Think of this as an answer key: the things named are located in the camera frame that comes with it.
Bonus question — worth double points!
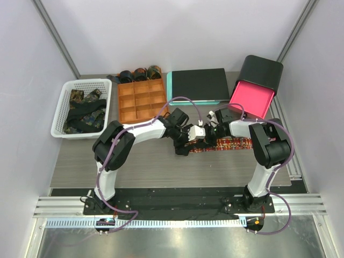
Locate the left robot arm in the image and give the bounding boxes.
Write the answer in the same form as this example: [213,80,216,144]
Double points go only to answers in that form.
[92,108,193,214]

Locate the black tie in basket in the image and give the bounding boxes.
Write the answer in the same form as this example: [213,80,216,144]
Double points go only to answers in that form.
[63,99,106,134]

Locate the multicoloured plaid tie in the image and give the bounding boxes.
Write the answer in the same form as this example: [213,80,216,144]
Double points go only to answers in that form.
[185,138,253,153]

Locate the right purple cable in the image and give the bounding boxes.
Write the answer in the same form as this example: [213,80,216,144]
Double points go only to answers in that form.
[206,103,296,236]

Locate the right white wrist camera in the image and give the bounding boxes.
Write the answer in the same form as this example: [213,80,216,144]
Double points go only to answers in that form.
[207,111,218,127]

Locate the black pink drawer cabinet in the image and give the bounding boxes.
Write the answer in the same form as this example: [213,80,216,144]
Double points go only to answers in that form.
[229,55,283,119]

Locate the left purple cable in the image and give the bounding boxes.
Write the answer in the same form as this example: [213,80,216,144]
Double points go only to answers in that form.
[96,96,204,234]

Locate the black notebook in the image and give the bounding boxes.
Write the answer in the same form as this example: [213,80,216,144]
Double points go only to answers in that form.
[172,68,230,102]

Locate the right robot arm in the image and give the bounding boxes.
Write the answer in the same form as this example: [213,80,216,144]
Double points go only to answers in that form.
[204,108,295,212]

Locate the purple cable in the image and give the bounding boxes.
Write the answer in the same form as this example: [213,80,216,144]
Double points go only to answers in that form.
[96,96,204,234]
[206,103,296,236]

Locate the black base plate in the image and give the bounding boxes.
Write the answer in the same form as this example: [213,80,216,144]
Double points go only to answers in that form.
[51,185,285,221]

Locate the teal tray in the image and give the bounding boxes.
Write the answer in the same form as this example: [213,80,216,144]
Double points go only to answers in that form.
[166,71,220,106]

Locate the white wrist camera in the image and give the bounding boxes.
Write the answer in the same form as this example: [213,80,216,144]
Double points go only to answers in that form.
[207,111,218,127]
[188,120,206,141]

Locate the aluminium rail frame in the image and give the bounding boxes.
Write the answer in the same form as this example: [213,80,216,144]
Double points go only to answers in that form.
[33,193,327,218]

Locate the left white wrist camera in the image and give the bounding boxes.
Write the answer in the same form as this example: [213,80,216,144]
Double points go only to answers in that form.
[188,120,206,141]

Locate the white slotted cable duct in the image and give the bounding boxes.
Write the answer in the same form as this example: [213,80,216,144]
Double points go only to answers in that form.
[45,217,247,229]

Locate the orange compartment tray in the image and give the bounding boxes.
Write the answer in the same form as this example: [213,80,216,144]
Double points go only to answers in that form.
[118,79,169,124]

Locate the dark floral tie in basket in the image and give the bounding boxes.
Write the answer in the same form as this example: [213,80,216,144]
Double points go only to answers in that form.
[63,89,106,134]

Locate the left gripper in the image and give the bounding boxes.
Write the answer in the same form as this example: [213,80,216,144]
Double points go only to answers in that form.
[171,125,196,156]

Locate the white perforated plastic basket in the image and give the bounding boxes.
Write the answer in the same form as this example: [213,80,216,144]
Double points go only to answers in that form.
[51,78,112,140]

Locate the rolled brown floral tie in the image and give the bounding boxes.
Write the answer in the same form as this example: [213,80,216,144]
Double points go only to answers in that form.
[133,68,147,82]

